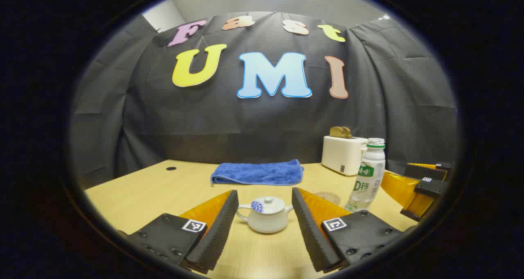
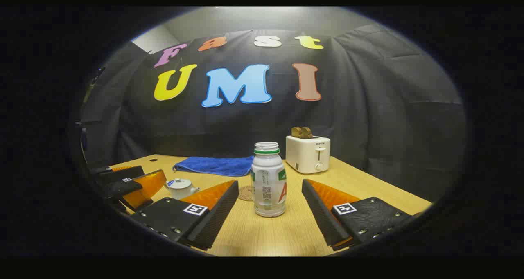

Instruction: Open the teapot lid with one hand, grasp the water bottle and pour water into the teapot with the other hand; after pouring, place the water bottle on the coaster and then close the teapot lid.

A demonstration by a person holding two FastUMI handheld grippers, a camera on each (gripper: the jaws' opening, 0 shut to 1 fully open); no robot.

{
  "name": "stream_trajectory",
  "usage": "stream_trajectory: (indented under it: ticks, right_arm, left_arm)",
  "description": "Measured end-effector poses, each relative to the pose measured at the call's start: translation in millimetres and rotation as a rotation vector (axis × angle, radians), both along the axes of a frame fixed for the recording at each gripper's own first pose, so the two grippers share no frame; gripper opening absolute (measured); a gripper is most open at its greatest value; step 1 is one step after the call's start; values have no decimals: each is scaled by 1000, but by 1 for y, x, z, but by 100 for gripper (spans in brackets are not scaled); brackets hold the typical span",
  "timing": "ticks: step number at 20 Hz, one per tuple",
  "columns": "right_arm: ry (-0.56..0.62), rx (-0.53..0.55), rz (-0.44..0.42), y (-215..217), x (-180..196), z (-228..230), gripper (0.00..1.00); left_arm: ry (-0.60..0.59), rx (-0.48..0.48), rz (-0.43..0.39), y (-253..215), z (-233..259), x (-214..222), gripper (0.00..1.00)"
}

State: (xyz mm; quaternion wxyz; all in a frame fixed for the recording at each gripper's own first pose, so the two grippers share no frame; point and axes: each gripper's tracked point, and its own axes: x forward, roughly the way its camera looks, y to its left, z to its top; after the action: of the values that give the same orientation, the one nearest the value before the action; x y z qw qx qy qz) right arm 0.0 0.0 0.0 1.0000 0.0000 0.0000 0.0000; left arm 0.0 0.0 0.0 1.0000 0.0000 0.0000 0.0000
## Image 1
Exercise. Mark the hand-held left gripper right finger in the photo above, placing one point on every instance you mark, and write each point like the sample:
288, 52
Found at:
311, 234

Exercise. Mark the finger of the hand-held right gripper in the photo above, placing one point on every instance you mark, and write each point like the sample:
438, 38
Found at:
430, 187
425, 172

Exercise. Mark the black backdrop cloth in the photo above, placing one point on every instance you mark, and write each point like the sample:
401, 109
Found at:
229, 119

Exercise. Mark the round wooden coaster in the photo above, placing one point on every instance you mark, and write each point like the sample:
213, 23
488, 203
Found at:
329, 198

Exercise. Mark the white ceramic teacup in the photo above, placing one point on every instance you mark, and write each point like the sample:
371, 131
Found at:
266, 223

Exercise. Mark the blue towel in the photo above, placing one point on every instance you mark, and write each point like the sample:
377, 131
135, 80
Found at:
258, 172

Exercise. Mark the white plastic water bottle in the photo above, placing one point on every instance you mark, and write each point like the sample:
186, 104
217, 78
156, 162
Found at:
368, 181

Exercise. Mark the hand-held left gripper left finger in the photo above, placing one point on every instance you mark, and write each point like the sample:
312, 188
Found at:
219, 230

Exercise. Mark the white toaster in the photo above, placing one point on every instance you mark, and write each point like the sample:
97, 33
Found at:
342, 154

